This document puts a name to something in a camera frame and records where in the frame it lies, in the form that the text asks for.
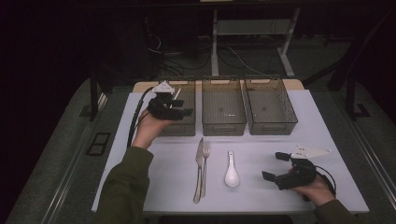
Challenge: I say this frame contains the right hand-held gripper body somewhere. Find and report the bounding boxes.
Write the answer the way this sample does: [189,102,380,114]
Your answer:
[275,144,332,191]

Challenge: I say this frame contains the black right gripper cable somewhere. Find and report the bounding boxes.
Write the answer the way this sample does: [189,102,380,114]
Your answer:
[316,164,338,197]

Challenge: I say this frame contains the steel fork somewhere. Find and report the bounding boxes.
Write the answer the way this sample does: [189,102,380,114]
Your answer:
[200,141,211,199]

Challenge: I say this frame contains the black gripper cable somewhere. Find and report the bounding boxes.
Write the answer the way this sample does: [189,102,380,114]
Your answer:
[126,86,156,148]
[316,164,338,197]

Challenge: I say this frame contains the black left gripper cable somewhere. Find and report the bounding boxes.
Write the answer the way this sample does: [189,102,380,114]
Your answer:
[126,86,156,148]

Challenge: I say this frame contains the white metal desk frame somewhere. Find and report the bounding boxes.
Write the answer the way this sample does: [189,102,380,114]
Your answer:
[210,7,302,78]

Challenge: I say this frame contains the wooden board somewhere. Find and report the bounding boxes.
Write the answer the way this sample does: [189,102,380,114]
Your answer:
[133,78,304,93]

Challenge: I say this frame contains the smoky clear plastic bin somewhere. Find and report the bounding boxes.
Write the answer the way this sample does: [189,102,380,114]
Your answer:
[201,77,248,137]
[243,77,299,136]
[150,78,197,137]

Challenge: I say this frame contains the white ceramic spoon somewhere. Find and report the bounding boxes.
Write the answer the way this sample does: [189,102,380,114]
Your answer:
[224,150,241,189]

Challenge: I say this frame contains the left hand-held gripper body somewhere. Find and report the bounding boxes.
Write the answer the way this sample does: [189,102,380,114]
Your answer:
[147,80,185,121]

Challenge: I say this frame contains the white floor cable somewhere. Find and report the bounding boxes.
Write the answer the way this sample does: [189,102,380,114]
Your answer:
[225,46,267,77]

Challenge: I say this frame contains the metal floor rail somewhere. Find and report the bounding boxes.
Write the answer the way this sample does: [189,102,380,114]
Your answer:
[330,90,396,202]
[40,92,109,224]

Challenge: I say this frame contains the person's right hand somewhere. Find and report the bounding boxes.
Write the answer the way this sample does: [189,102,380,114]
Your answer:
[289,174,335,208]

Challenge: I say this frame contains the steel table knife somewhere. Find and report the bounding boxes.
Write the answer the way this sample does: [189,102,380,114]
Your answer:
[192,137,205,204]

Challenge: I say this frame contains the black metal stand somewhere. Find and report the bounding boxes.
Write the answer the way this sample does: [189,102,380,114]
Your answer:
[303,8,396,121]

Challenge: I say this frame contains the black floor cables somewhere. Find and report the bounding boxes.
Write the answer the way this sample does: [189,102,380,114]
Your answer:
[144,17,216,78]

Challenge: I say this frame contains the person's left hand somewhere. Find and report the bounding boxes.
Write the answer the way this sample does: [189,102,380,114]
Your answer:
[132,108,176,150]

